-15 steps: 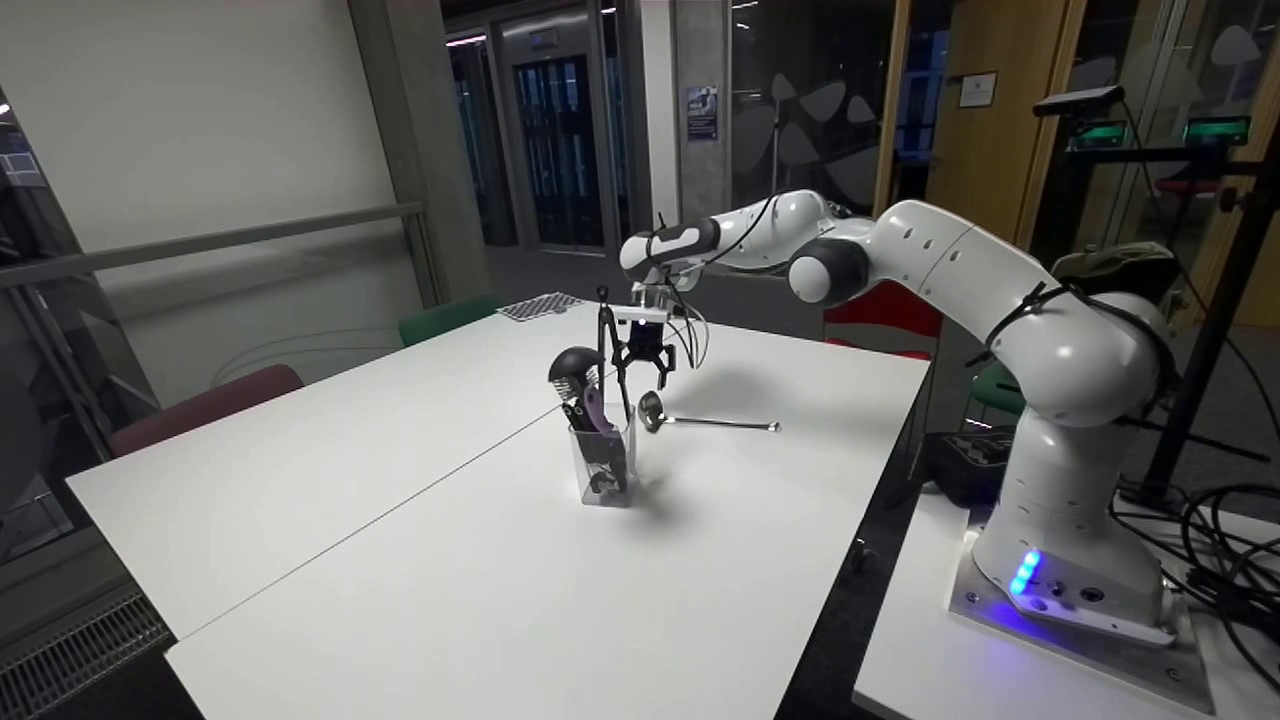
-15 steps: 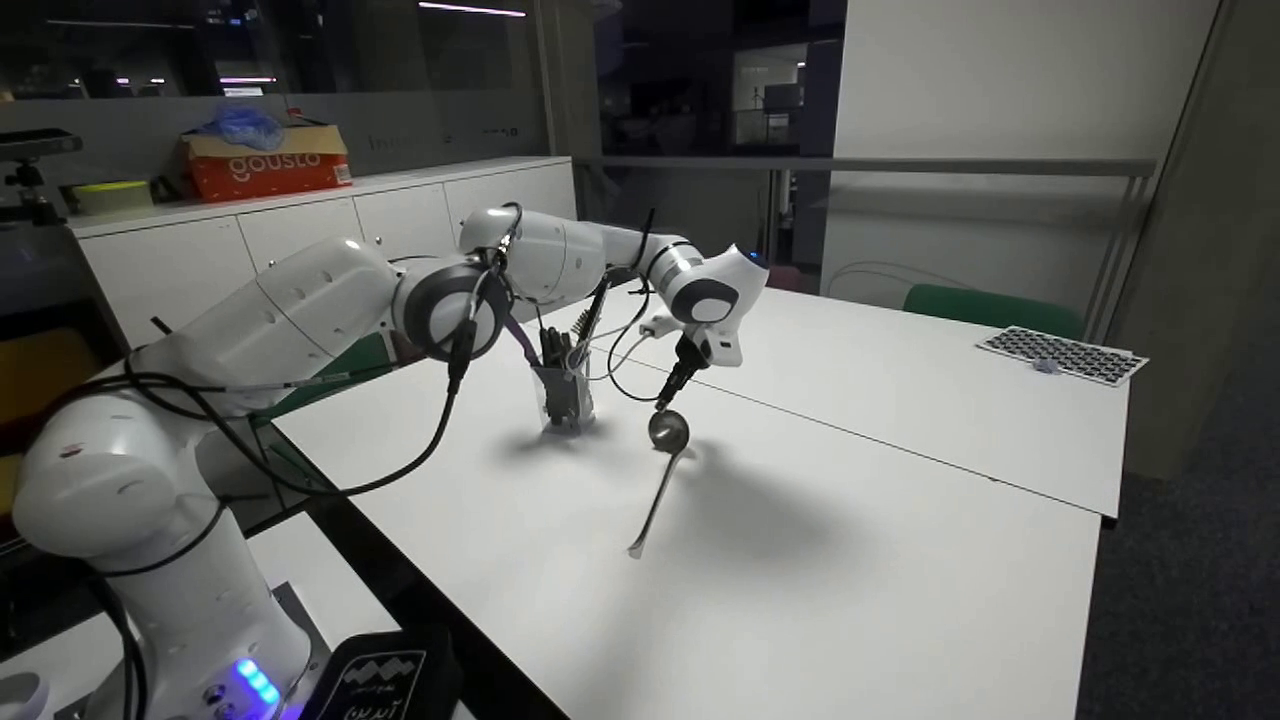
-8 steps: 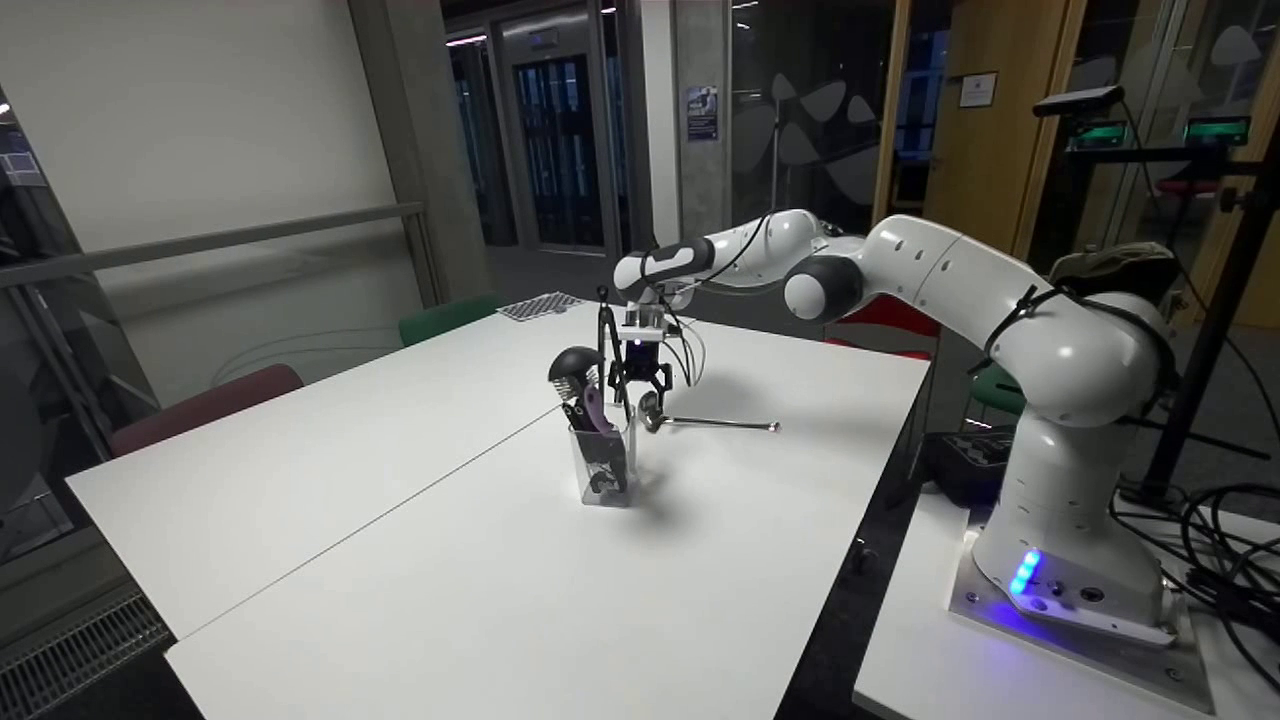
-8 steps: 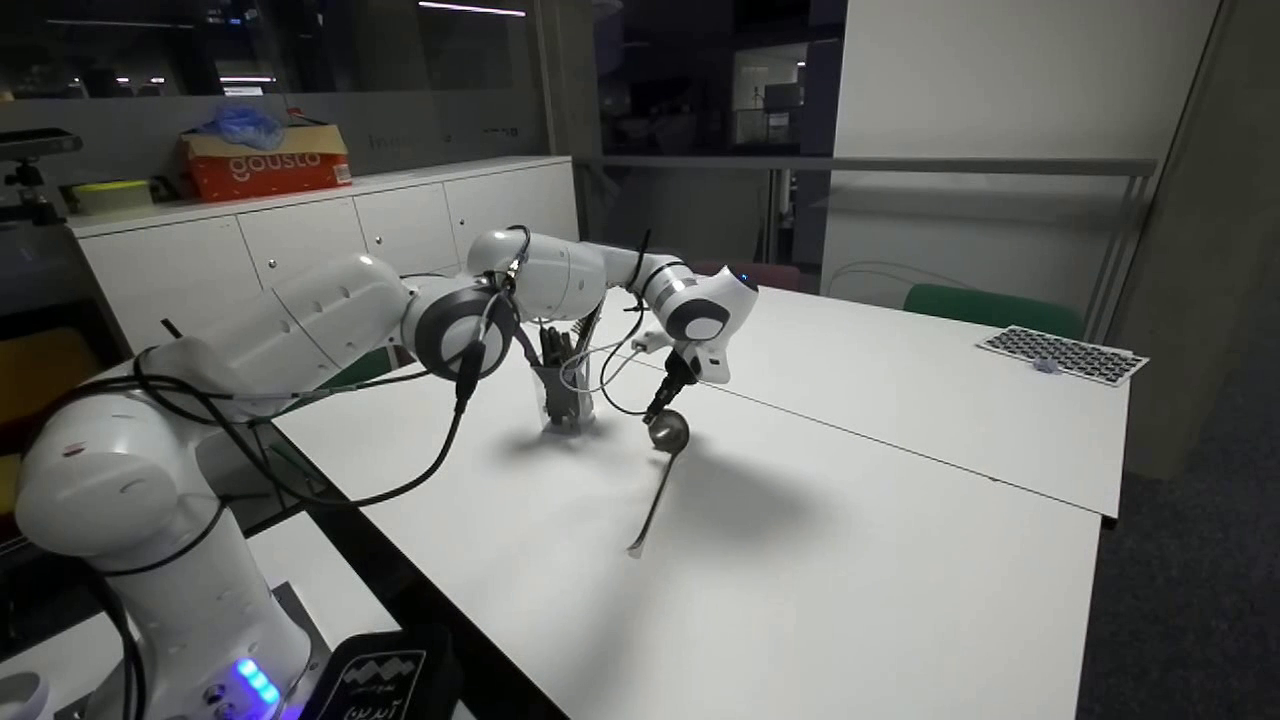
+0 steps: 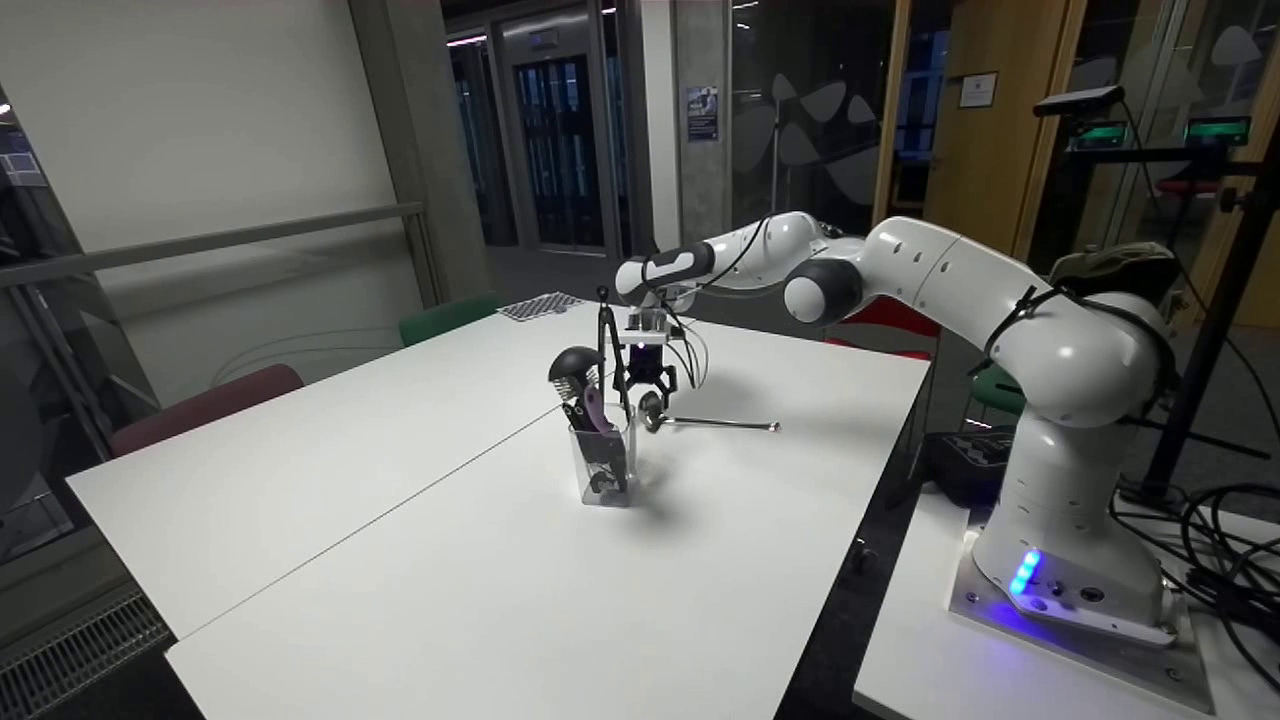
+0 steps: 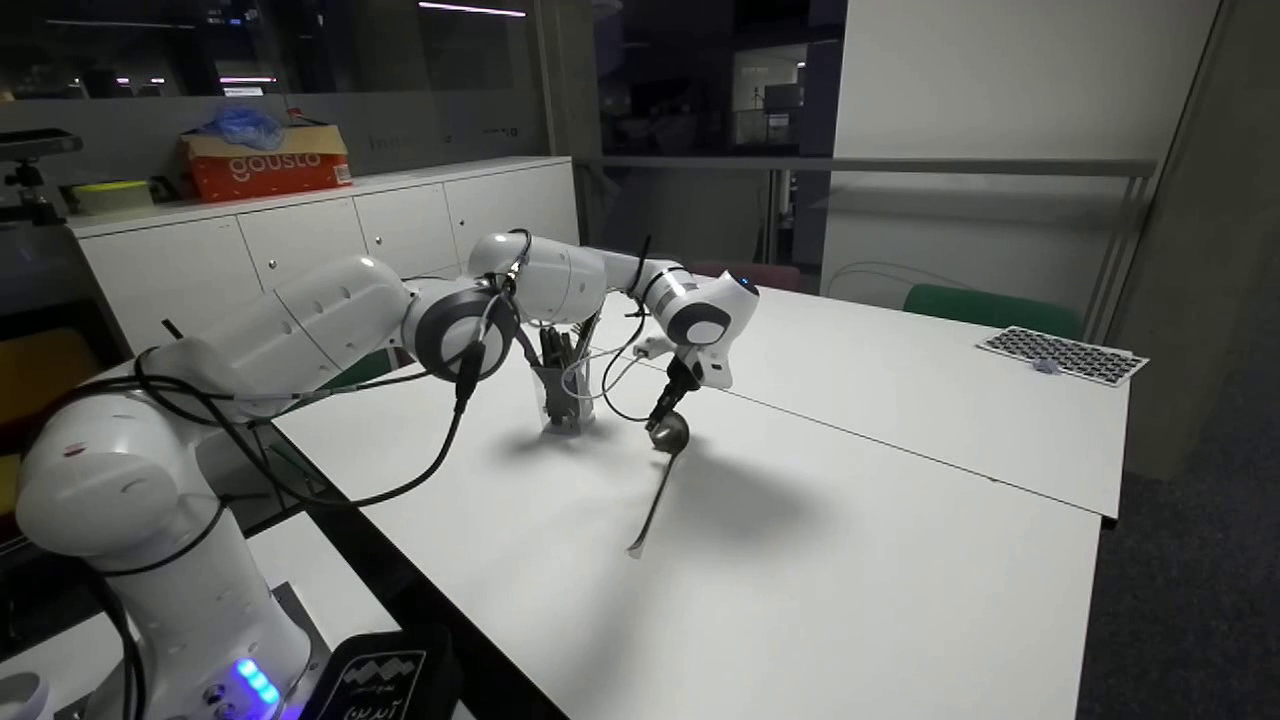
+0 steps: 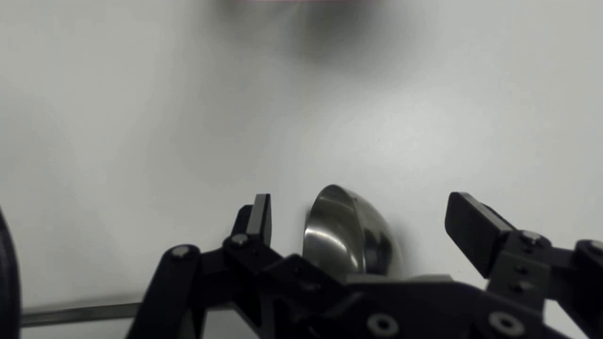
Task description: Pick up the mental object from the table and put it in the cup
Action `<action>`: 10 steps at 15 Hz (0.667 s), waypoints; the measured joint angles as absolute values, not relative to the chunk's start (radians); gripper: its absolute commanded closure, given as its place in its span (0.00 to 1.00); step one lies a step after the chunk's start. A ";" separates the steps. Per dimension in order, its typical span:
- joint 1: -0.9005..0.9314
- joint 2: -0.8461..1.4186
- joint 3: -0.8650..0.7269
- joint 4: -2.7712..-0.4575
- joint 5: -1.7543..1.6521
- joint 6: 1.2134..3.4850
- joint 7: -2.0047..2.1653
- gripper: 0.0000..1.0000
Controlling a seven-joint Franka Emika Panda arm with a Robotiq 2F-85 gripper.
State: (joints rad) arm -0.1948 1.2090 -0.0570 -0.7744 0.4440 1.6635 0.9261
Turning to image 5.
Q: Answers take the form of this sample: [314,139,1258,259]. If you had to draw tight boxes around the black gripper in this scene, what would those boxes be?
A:
[622,334,679,415]

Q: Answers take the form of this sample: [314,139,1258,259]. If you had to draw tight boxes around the metal ladle spoon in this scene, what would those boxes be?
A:
[636,389,783,438]

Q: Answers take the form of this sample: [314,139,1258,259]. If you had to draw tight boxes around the long thin dark utensil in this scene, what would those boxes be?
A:
[592,298,636,415]

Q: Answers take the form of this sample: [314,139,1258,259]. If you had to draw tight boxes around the black plastic ladle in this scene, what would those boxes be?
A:
[545,344,610,433]

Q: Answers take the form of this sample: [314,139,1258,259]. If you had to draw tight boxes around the black patterned keyboard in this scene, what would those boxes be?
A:
[502,292,580,323]

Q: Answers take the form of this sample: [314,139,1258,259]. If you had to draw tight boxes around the green chair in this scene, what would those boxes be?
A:
[396,292,506,351]
[967,357,1027,421]

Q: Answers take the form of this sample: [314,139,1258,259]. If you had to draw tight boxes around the glass double door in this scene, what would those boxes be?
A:
[491,14,622,257]

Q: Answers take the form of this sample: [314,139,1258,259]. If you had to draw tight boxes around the small poster on pillar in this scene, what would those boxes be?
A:
[685,84,724,149]

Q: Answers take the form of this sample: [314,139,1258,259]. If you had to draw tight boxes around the black control box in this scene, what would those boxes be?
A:
[919,430,1018,511]

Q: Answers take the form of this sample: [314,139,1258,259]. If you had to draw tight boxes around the white paper door sign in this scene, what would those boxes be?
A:
[957,68,1002,114]

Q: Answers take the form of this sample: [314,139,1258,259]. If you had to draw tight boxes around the dark red chair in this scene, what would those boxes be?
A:
[109,362,308,462]

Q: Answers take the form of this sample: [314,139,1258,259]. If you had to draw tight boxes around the grey metal handrail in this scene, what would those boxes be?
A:
[0,201,428,298]

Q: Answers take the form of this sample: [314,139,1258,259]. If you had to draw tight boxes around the olive backpack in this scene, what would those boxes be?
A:
[1043,237,1184,314]

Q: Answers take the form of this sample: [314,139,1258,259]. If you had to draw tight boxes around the green glowing sign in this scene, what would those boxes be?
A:
[1078,119,1140,154]
[1184,117,1258,149]

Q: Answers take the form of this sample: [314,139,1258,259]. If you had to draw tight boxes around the floor vent grate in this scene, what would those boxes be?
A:
[0,594,171,720]

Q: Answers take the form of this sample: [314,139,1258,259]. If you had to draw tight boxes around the thin wrist camera cable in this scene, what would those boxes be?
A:
[673,318,718,397]

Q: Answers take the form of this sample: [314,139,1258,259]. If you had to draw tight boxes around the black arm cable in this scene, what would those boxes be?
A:
[984,276,1071,369]

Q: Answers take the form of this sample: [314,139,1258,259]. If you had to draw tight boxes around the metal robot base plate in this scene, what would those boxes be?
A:
[950,524,1219,718]

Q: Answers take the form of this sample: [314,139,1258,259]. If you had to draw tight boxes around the black stereo camera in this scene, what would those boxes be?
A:
[1033,82,1134,119]

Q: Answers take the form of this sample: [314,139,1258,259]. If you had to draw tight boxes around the black cable bundle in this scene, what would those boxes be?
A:
[1113,479,1280,695]

